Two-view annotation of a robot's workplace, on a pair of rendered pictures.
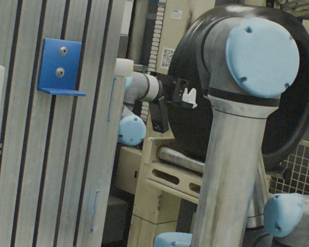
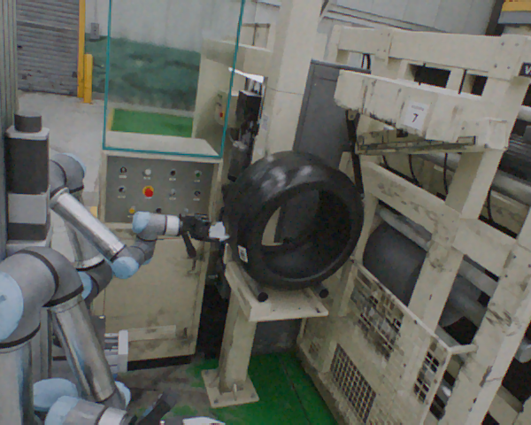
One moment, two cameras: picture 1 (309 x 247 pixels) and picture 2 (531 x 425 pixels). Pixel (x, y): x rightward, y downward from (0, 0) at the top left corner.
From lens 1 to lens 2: 112 cm
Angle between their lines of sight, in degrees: 25
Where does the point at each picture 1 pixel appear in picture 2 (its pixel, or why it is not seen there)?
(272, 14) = (300, 170)
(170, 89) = (195, 227)
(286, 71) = not seen: outside the picture
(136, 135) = (124, 273)
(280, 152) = (311, 278)
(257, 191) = (83, 379)
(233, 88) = not seen: outside the picture
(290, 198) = (58, 409)
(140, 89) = (157, 230)
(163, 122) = (189, 251)
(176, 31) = not seen: hidden behind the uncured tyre
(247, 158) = not seen: outside the picture
